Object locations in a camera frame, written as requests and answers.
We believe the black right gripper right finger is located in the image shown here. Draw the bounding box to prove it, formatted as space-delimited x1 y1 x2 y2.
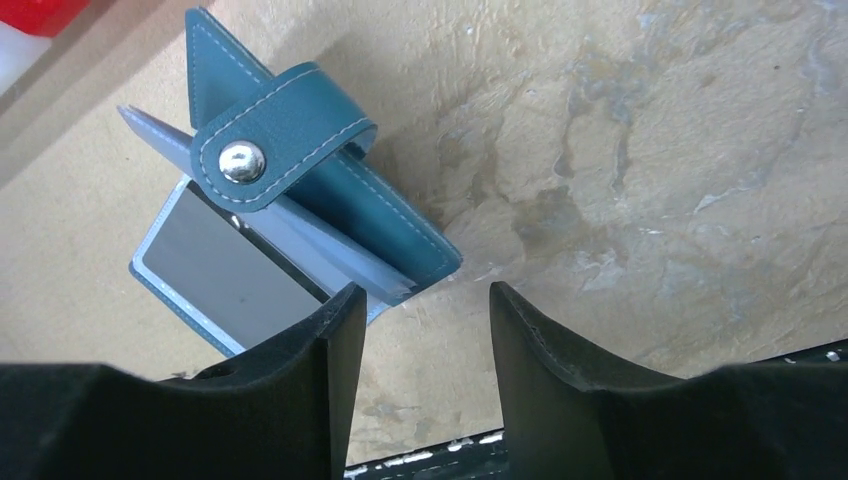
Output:
489 282 847 479

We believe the red plastic bin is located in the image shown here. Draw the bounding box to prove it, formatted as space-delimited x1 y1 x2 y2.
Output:
0 0 90 38

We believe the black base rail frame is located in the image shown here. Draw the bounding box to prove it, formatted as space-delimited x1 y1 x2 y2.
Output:
343 430 510 480

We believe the white plastic bin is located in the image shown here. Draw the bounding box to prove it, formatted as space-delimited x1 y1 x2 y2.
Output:
1 22 53 95

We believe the blue card holder wallet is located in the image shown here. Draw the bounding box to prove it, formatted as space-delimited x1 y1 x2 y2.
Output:
119 7 462 321

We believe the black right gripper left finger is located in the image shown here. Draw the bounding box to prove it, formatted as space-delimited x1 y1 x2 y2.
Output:
1 285 367 479

